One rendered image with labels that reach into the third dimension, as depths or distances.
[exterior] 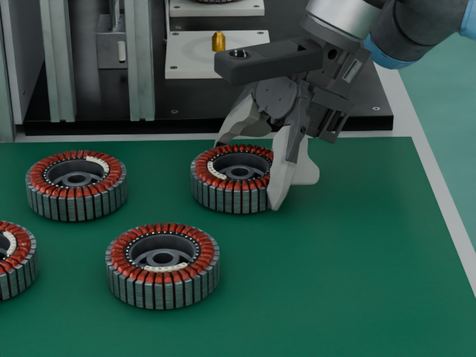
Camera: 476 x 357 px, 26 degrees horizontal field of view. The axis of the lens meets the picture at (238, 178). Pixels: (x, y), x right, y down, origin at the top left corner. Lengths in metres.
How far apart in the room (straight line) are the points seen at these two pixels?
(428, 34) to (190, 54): 0.41
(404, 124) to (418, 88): 1.95
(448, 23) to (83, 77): 0.53
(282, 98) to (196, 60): 0.34
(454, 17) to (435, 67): 2.33
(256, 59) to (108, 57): 0.40
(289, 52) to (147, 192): 0.23
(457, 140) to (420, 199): 1.82
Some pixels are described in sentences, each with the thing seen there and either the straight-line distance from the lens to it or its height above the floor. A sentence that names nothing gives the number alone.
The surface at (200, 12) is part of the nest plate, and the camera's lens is 1.64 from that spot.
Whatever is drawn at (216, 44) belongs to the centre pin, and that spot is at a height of 0.79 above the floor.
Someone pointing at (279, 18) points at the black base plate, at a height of 0.77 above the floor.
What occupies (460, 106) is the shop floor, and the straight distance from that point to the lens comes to 3.22.
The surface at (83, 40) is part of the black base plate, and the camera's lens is 1.57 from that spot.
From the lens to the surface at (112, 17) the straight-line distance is 1.45.
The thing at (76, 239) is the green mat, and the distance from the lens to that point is 1.11.
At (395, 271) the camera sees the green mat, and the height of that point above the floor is 0.75.
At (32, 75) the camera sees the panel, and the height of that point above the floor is 0.79.
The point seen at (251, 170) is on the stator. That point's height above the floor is 0.78.
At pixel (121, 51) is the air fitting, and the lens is 1.44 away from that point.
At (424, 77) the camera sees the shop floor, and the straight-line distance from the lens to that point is 3.40.
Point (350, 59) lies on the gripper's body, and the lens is 1.16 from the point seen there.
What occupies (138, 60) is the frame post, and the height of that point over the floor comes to 0.85.
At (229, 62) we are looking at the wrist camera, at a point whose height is 0.92.
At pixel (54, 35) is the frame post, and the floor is 0.88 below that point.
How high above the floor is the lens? 1.34
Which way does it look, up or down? 29 degrees down
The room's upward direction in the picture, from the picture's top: straight up
